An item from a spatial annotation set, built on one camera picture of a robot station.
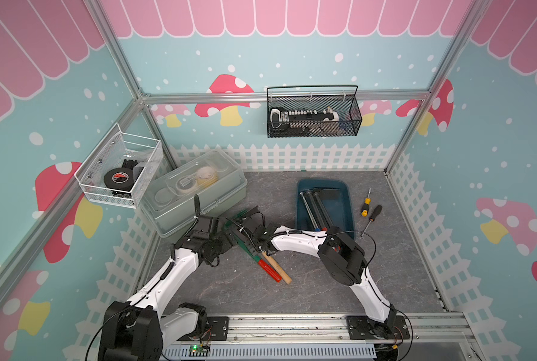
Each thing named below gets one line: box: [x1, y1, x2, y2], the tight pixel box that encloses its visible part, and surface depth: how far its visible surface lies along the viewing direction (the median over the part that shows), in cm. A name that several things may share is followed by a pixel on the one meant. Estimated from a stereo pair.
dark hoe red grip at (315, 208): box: [305, 188, 328, 231], surface depth 101 cm
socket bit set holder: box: [270, 106, 340, 132], surface depth 91 cm
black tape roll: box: [103, 166, 134, 192], surface depth 71 cm
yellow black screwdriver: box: [361, 188, 372, 218], surface depth 107 cm
